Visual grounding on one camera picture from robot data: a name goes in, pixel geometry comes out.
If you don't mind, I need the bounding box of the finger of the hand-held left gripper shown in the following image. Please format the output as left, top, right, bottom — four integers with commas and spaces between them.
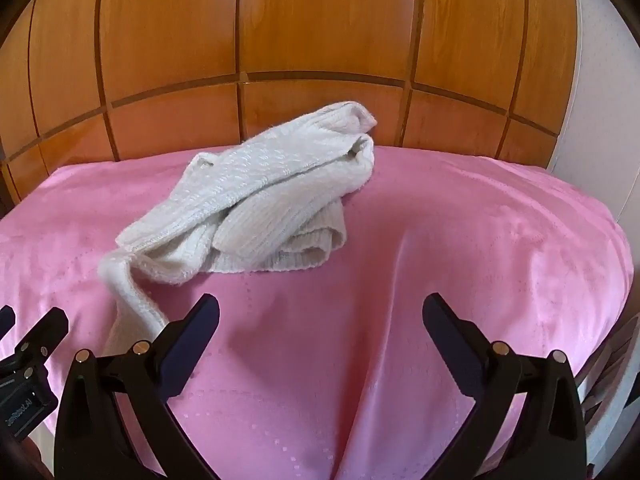
0, 304, 16, 343
14, 307, 69, 364

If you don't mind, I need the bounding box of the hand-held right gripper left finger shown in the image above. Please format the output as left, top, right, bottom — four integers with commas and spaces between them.
54, 293, 221, 480

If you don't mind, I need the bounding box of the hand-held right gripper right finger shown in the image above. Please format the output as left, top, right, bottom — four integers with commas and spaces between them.
422, 293, 589, 480

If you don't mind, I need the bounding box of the white knitted sweater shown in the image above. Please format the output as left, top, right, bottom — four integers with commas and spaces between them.
97, 100, 379, 362

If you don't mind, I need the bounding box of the pink blanket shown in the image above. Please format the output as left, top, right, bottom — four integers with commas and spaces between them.
0, 144, 633, 480

